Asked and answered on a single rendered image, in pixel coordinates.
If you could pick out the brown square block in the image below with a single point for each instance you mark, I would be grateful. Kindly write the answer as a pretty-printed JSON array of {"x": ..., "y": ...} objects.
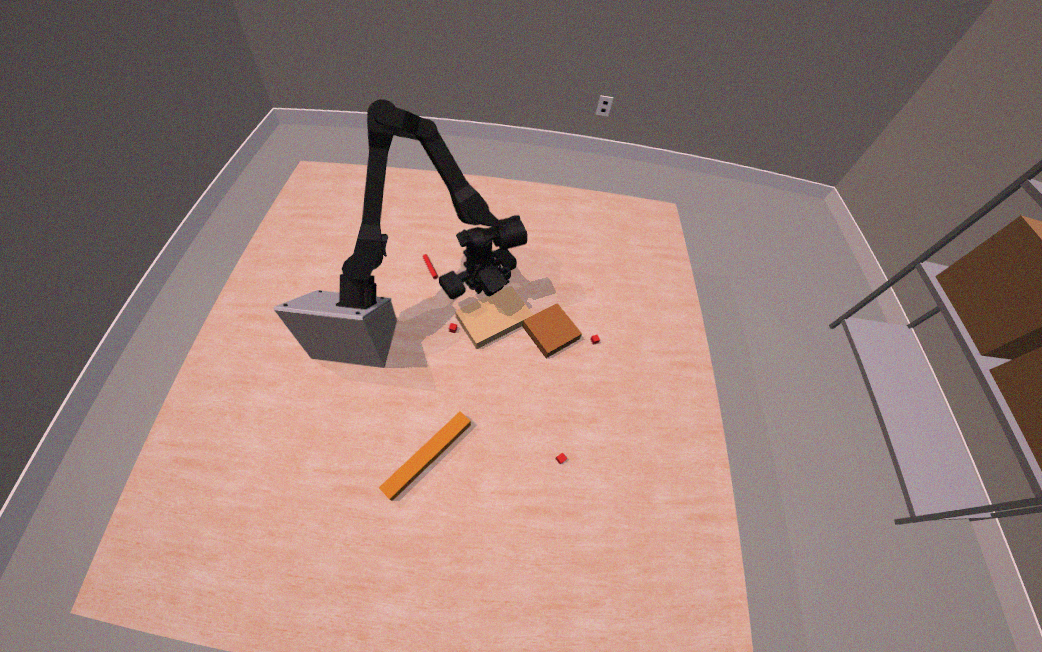
[{"x": 551, "y": 330}]

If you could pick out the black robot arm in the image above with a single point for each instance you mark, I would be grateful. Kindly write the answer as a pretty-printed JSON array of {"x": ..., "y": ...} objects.
[{"x": 357, "y": 287}]

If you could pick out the red cylinder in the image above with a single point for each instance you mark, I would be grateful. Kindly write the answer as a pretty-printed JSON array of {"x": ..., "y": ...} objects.
[{"x": 430, "y": 267}]

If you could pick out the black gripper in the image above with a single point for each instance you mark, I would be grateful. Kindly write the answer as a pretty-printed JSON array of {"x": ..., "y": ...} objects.
[{"x": 452, "y": 283}]

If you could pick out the orange flat bar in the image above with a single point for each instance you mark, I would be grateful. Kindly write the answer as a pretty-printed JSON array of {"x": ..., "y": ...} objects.
[{"x": 426, "y": 455}]

